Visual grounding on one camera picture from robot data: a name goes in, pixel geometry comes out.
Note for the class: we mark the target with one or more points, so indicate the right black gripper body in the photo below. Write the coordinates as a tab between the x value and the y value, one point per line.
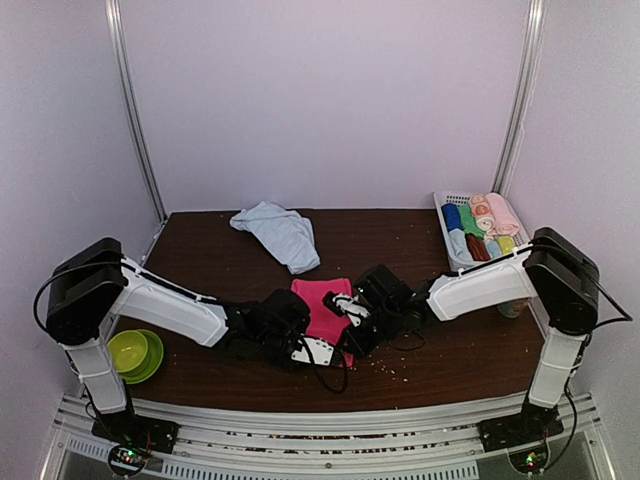
387	325

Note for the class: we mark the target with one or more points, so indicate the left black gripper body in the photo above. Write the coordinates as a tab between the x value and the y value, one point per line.
272	346

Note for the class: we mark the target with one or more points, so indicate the magenta pink towel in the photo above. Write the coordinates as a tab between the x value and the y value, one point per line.
324	324

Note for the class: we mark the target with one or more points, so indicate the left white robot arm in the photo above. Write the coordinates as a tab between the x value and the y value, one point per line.
100	282

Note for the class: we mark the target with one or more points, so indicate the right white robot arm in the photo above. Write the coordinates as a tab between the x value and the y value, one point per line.
551	273

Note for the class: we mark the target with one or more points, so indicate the light blue rolled towel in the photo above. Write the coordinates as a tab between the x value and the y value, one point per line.
459	246

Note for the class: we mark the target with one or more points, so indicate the green plate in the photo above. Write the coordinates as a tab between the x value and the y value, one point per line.
154	359

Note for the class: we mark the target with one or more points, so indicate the dark red rolled towel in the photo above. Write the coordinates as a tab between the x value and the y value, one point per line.
477	248

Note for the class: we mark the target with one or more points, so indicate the cream patterned mug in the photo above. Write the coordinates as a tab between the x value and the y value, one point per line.
514	308

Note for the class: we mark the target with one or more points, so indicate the green rolled towel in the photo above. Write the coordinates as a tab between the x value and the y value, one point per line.
468	222

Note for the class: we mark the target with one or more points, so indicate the white plastic basket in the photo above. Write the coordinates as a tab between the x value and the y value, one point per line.
462	198

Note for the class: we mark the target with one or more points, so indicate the green bowl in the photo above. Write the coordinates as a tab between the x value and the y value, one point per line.
129	350

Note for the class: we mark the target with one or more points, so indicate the yellow rolled towel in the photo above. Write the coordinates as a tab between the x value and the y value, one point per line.
507	244

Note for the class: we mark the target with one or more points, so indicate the cartoon print rolled towel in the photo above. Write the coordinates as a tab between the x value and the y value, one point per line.
483	214

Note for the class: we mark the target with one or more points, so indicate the light pink rolled towel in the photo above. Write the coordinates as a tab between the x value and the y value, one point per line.
505	224

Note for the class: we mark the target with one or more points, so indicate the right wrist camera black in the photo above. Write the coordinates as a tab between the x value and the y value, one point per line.
382	289

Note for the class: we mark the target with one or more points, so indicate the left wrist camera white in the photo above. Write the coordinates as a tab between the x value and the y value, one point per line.
315	351

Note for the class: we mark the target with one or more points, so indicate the aluminium front rail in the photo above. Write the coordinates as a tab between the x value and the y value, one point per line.
440	442

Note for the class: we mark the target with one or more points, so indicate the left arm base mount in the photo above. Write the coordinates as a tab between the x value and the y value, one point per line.
139	432

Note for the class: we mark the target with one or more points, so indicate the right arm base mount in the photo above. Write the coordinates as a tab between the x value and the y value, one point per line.
532	424

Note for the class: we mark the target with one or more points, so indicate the right aluminium post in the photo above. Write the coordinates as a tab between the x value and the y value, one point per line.
524	90

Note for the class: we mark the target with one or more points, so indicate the aluminium post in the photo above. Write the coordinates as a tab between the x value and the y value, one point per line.
132	113
524	90

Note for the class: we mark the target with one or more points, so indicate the left aluminium post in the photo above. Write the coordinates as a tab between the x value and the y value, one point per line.
132	113

